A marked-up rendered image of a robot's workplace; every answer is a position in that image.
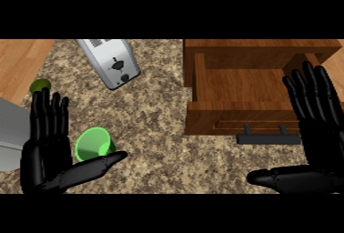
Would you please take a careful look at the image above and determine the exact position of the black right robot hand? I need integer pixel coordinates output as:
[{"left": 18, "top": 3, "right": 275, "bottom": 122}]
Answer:
[{"left": 247, "top": 60, "right": 344, "bottom": 195}]

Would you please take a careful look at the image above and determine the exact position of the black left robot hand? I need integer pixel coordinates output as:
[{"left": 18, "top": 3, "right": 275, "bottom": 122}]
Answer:
[{"left": 19, "top": 86, "right": 129, "bottom": 195}]

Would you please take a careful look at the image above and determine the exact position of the green plastic cup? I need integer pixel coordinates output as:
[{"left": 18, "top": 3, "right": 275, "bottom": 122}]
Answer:
[{"left": 74, "top": 127, "right": 118, "bottom": 163}]

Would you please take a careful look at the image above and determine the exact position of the wooden drawer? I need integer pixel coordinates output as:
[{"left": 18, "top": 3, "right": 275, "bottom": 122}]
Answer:
[{"left": 185, "top": 52, "right": 344, "bottom": 137}]

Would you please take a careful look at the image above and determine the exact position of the grey appliance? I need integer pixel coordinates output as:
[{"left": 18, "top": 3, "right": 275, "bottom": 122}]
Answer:
[{"left": 0, "top": 97, "right": 33, "bottom": 173}]

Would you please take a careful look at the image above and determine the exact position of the green round fruit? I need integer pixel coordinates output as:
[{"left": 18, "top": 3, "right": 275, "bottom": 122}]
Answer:
[{"left": 28, "top": 78, "right": 52, "bottom": 95}]

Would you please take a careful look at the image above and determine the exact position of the wooden cabinet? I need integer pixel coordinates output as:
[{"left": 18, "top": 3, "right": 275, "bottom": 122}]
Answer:
[{"left": 183, "top": 39, "right": 344, "bottom": 89}]

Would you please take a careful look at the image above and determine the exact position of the silver toaster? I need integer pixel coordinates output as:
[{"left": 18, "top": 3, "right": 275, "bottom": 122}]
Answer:
[{"left": 74, "top": 39, "right": 142, "bottom": 91}]

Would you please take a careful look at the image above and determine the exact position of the dark grey drawer handle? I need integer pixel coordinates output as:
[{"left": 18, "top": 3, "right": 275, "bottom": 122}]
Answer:
[{"left": 237, "top": 124, "right": 303, "bottom": 146}]

